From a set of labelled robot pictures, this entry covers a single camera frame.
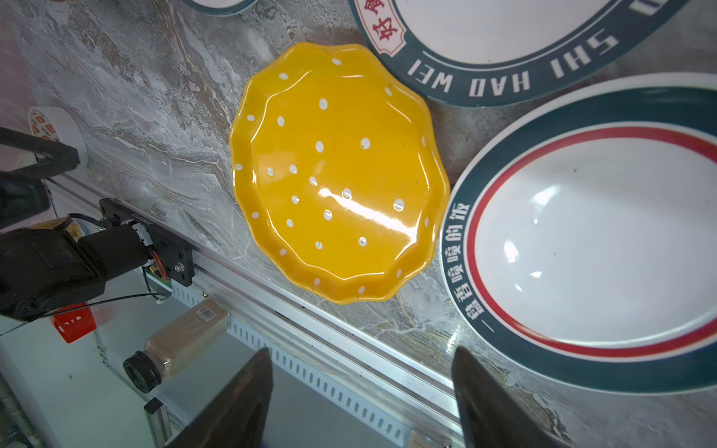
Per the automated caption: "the red button box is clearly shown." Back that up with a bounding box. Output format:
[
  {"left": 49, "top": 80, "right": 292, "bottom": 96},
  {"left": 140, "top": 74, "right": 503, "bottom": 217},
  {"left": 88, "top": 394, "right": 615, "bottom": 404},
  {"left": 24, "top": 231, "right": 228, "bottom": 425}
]
[{"left": 50, "top": 304, "right": 97, "bottom": 343}]

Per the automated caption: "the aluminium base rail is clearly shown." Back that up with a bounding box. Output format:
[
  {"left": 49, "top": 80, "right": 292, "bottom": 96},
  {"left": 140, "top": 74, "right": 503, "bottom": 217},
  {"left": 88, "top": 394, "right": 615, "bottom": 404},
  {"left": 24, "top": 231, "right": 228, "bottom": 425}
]
[{"left": 49, "top": 172, "right": 466, "bottom": 448}]

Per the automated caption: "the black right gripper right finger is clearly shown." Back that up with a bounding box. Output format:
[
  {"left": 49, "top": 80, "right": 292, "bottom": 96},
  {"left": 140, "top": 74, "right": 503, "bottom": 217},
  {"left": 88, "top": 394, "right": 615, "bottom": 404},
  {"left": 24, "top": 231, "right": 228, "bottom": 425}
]
[{"left": 451, "top": 346, "right": 566, "bottom": 448}]

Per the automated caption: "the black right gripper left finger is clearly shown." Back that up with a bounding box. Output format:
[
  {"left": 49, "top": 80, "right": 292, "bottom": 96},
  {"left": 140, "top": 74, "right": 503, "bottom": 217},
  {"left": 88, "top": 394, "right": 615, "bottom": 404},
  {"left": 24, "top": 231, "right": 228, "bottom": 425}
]
[{"left": 169, "top": 348, "right": 274, "bottom": 448}]

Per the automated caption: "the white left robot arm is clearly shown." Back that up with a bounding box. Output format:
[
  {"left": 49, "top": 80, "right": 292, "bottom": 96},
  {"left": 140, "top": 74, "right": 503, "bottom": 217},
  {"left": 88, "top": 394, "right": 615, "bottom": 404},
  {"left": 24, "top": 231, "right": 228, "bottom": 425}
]
[{"left": 1, "top": 128, "right": 155, "bottom": 322}]

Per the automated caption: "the yellow polka dot plate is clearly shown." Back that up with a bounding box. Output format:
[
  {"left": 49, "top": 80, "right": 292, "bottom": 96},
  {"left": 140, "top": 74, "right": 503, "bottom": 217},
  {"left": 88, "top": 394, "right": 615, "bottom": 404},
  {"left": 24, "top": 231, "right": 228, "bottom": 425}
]
[{"left": 229, "top": 43, "right": 450, "bottom": 304}]

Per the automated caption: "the white plate green red rim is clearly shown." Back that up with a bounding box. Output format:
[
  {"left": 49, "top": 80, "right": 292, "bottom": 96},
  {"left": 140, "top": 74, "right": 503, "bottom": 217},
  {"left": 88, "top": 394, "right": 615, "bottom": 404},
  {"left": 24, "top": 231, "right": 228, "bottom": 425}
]
[{"left": 440, "top": 73, "right": 716, "bottom": 395}]

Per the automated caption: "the white plate green text rim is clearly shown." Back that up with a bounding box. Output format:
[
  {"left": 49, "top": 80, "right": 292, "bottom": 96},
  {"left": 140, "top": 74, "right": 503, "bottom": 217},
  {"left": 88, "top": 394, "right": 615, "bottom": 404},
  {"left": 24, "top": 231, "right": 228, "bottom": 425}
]
[{"left": 349, "top": 0, "right": 685, "bottom": 108}]

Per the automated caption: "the brown drink bottle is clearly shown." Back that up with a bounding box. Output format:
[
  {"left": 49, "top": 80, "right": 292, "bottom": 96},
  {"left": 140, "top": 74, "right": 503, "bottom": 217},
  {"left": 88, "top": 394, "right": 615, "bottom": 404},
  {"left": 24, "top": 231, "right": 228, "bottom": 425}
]
[{"left": 122, "top": 299, "right": 230, "bottom": 394}]

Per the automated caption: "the roll of tape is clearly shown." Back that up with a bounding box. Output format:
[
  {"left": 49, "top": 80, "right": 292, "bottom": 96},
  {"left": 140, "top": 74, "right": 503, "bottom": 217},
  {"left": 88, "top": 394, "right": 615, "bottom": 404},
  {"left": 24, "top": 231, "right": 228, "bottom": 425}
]
[{"left": 28, "top": 106, "right": 88, "bottom": 171}]

